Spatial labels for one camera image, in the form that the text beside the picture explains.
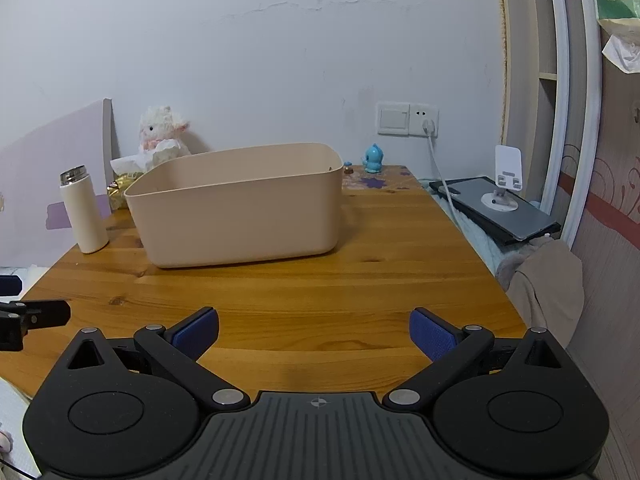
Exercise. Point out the white wall switch socket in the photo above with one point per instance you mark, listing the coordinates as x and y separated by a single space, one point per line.
407 119

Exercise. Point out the white plush lamb toy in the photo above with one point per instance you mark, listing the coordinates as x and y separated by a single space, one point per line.
160 133

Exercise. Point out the grey laptop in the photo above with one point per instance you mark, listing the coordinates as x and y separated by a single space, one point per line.
520 226

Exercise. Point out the pink headboard panel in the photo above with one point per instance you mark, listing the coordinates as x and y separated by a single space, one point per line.
35 230

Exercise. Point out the white door frame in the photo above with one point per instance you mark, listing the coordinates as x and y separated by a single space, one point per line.
552 101

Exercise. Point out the floral table mat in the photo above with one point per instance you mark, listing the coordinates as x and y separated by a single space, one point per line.
391 179

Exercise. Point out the white phone stand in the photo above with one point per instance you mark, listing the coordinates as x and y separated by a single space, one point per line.
508 178

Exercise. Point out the gold tissue pack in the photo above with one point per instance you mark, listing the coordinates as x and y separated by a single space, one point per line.
126 170

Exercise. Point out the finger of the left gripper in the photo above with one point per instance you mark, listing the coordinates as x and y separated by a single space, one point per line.
10 285
34 314

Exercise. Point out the blue cartoon figurine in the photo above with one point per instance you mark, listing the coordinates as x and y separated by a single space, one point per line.
372 161

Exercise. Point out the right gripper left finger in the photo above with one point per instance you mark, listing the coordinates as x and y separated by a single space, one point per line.
174 353

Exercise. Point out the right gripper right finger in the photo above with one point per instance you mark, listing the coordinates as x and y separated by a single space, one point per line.
455 354

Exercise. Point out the beige plastic storage basket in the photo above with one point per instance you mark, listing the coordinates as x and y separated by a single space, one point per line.
248 204

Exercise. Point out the small mushroom figurine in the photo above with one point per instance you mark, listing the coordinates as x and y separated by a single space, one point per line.
347 167

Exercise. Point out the white thermos bottle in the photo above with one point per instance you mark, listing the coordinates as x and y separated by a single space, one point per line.
82 210

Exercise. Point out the beige cloth garment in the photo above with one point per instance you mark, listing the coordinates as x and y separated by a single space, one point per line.
543 280

